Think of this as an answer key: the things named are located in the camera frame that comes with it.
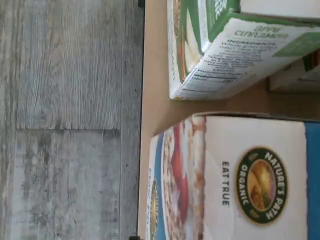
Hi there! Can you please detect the blue flax plus oatmeal box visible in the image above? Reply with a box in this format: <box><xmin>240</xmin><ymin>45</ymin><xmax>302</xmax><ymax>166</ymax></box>
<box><xmin>148</xmin><ymin>113</ymin><xmax>320</xmax><ymax>240</ymax></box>

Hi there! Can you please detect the black metal shelf rack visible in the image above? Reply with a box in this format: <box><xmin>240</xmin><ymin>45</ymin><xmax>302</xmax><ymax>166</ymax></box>
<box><xmin>136</xmin><ymin>0</ymin><xmax>320</xmax><ymax>240</ymax></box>

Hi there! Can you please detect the green apple cinnamon oatmeal box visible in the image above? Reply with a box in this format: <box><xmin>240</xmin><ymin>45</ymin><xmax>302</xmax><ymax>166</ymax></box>
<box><xmin>169</xmin><ymin>0</ymin><xmax>320</xmax><ymax>102</ymax></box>
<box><xmin>267</xmin><ymin>48</ymin><xmax>320</xmax><ymax>94</ymax></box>

